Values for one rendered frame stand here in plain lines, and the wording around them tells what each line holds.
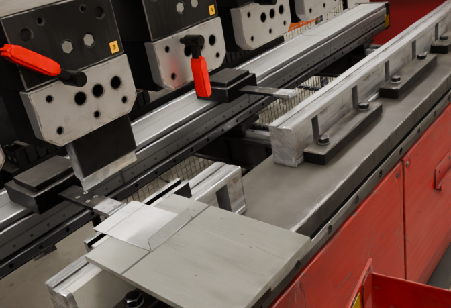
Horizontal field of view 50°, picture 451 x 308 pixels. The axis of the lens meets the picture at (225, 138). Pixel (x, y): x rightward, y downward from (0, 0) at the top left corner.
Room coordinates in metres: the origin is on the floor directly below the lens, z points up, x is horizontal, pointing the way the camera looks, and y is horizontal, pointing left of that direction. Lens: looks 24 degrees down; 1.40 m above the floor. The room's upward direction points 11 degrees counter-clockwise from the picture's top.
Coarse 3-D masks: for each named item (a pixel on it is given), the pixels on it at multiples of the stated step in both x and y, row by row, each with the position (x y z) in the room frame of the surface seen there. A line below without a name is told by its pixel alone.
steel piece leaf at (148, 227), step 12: (132, 216) 0.65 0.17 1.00; (144, 216) 0.65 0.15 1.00; (156, 216) 0.64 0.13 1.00; (168, 216) 0.64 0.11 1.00; (180, 216) 0.60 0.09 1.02; (120, 228) 0.63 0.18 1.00; (132, 228) 0.62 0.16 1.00; (144, 228) 0.61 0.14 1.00; (156, 228) 0.61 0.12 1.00; (168, 228) 0.58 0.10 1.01; (180, 228) 0.60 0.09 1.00; (132, 240) 0.59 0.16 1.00; (144, 240) 0.58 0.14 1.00; (156, 240) 0.56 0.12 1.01
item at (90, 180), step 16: (112, 128) 0.66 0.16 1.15; (128, 128) 0.68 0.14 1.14; (80, 144) 0.62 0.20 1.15; (96, 144) 0.64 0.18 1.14; (112, 144) 0.65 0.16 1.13; (128, 144) 0.67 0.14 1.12; (80, 160) 0.61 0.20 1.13; (96, 160) 0.63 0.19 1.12; (112, 160) 0.65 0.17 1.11; (128, 160) 0.68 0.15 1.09; (80, 176) 0.62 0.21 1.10; (96, 176) 0.64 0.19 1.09
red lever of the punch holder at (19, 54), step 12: (0, 48) 0.53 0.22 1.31; (12, 48) 0.52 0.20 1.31; (24, 48) 0.53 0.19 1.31; (12, 60) 0.52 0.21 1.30; (24, 60) 0.52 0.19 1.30; (36, 60) 0.53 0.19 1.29; (48, 60) 0.54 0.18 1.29; (48, 72) 0.54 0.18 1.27; (60, 72) 0.55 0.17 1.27; (72, 72) 0.56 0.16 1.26; (72, 84) 0.56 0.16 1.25; (84, 84) 0.56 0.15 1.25
